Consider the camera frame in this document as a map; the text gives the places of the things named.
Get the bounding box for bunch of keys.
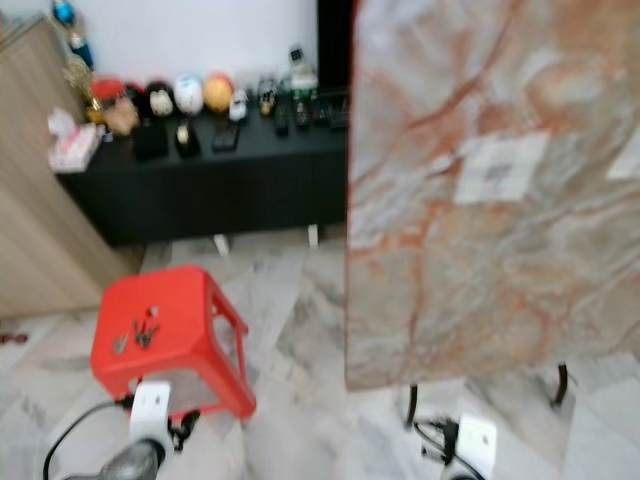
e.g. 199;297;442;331
118;312;163;353

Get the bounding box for red plastic stool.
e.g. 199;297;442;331
90;264;258;421

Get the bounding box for marble table black legs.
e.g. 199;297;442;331
344;0;640;431

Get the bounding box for black low sideboard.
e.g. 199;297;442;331
57;95;351;249

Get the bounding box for light wooden cabinet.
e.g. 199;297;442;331
0;15;147;321

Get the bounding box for white paper label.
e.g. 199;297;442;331
453;130;551;205

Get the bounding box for pink tissue box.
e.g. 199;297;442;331
48;108;105;173

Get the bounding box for black round figurine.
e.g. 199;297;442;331
143;80;177;119

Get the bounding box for white round figurine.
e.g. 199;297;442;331
172;73;205;115

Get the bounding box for orange round figurine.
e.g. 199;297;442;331
203;72;235;114

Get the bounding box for red round figurine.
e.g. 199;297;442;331
90;76;129;113

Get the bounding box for clear bottle green label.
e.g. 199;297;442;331
287;44;319;103

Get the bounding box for blue and gold trophy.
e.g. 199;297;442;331
52;0;97;96

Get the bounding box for black television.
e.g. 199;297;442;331
316;0;361;93

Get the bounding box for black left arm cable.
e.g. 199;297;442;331
43;397;133;480

